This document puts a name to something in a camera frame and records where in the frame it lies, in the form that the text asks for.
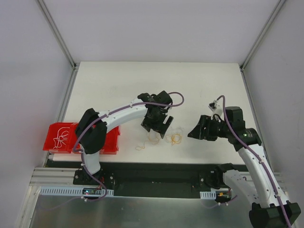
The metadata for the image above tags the left white cable duct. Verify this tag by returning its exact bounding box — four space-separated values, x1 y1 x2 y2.
40 186 114 197

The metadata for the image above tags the left aluminium frame post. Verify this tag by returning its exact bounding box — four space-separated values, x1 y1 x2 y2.
35 0 77 69

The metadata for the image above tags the right aluminium frame post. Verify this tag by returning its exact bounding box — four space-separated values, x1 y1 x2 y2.
240 0 287 72

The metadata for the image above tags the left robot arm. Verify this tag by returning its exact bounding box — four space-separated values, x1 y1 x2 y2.
73 91 173 187

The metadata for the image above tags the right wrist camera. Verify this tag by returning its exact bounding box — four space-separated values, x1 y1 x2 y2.
209 100 223 117

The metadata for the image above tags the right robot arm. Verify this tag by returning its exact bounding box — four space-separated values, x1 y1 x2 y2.
188 102 301 228

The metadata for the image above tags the right white cable duct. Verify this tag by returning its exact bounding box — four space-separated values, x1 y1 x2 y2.
199 191 217 200

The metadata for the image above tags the red plastic bin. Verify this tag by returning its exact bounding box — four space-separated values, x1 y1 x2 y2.
43 122 120 155

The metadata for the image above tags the white cable duct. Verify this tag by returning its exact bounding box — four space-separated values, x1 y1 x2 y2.
40 186 114 197
199 191 217 200

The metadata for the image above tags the aluminium frame post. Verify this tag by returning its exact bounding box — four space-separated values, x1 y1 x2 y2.
240 0 287 72
35 0 77 69

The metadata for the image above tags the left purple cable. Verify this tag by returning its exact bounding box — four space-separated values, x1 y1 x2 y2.
72 91 185 202

